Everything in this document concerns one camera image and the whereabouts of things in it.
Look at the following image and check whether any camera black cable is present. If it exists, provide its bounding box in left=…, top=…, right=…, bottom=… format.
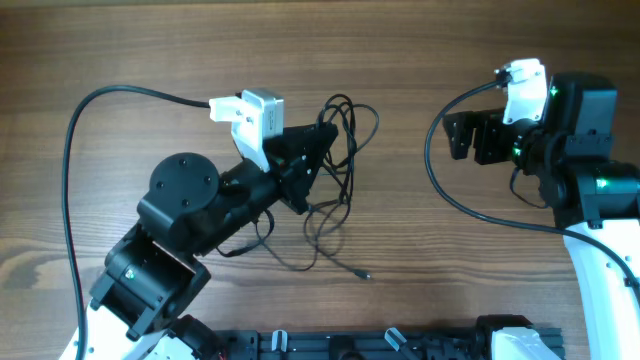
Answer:
left=423, top=79, right=640, bottom=289
left=61, top=84, right=211, bottom=360

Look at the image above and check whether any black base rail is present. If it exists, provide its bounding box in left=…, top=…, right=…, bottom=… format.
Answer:
left=169, top=313, right=567, bottom=360

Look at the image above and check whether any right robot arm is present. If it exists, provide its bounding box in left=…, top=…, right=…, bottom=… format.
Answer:
left=433, top=70, right=639, bottom=359

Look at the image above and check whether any right camera black cable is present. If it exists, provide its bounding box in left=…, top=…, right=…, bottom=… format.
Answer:
left=423, top=79, right=640, bottom=289

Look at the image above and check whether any black cable bundle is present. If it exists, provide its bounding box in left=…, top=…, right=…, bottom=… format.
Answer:
left=259, top=93, right=381, bottom=281

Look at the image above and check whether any left camera black cable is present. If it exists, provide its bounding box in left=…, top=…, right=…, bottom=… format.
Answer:
left=61, top=84, right=211, bottom=360

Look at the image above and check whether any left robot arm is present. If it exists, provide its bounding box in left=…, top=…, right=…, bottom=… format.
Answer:
left=62, top=124, right=338, bottom=359

